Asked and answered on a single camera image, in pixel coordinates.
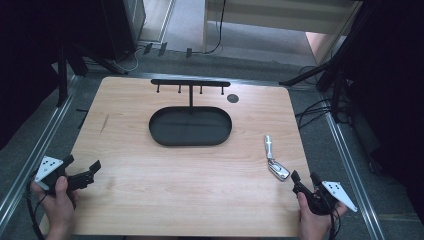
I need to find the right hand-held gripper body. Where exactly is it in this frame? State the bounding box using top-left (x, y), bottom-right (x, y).
top-left (292, 180), bottom-right (359, 216)

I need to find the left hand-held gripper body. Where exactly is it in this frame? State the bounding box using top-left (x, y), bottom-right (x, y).
top-left (34, 155), bottom-right (95, 196)

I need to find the silver car key with keychain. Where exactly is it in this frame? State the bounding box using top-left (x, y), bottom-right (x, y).
top-left (263, 134), bottom-right (291, 183)

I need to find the black key rack with tray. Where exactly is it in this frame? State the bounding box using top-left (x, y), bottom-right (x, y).
top-left (148, 78), bottom-right (234, 148)

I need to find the person's right hand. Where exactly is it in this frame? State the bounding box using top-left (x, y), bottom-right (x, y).
top-left (297, 191), bottom-right (348, 240)

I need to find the person's left hand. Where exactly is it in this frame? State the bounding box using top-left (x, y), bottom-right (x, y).
top-left (30, 176), bottom-right (80, 240)

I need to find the black metal tripod stand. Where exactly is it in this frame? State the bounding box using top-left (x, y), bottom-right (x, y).
top-left (278, 0), bottom-right (378, 125)
top-left (54, 41), bottom-right (130, 108)

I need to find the dark cabinet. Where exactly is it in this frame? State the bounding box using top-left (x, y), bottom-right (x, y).
top-left (99, 0), bottom-right (148, 62)

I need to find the metal floor rail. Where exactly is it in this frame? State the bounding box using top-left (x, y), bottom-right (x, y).
top-left (319, 91), bottom-right (387, 240)
top-left (0, 74), bottom-right (84, 232)

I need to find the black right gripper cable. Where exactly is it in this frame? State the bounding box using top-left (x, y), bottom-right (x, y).
top-left (328, 208), bottom-right (342, 240)

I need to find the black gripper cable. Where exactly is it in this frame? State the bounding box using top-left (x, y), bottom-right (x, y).
top-left (328, 208), bottom-right (342, 240)
top-left (25, 178), bottom-right (48, 240)

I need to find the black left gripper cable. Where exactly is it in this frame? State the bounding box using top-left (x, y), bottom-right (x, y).
top-left (25, 178), bottom-right (48, 240)

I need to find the black floor cable bundle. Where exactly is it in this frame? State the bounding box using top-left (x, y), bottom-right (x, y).
top-left (294, 97), bottom-right (335, 130)

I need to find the white floor cable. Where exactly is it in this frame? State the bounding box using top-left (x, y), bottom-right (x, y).
top-left (111, 45), bottom-right (141, 73)

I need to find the black hanging cable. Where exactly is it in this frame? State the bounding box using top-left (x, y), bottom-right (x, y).
top-left (201, 0), bottom-right (228, 55)

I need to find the white table frame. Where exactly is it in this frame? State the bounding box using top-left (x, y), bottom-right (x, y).
top-left (201, 0), bottom-right (364, 67)

